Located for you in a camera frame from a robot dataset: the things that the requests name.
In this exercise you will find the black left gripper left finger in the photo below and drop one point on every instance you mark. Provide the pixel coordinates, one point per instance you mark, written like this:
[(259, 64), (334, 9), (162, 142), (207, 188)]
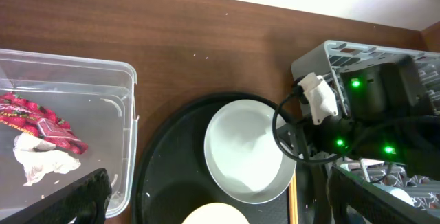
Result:
[(84, 201)]

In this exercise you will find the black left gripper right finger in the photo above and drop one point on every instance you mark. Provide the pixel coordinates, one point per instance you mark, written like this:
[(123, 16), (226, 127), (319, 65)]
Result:
[(377, 206)]

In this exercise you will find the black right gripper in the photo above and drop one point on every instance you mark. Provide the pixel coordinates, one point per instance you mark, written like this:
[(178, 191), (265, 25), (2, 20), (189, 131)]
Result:
[(297, 140)]

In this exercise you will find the grey plate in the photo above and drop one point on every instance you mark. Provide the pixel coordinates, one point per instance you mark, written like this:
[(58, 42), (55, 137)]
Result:
[(242, 156)]

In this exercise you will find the red snack wrapper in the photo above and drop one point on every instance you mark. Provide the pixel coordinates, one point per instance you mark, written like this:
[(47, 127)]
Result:
[(40, 122)]

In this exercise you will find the yellow bowl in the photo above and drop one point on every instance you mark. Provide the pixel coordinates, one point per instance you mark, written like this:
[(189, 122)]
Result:
[(216, 213)]

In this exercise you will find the blue cup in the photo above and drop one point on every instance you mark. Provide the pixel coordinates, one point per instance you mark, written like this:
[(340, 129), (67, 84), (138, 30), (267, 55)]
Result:
[(396, 192)]

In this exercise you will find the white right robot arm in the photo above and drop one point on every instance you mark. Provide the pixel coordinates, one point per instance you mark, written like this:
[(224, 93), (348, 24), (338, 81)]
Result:
[(391, 118)]

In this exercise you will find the grey dishwasher rack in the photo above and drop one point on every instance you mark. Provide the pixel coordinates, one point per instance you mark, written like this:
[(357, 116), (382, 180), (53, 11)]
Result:
[(328, 60)]

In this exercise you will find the crumpled white tissue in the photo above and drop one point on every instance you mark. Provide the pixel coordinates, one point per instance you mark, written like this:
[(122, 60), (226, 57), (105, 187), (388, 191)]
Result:
[(39, 158)]

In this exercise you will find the round black tray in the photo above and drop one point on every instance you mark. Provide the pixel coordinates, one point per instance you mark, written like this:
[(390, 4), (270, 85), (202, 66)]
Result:
[(172, 179)]

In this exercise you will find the clear plastic bin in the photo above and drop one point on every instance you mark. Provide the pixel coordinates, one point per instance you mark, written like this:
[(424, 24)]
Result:
[(97, 98)]

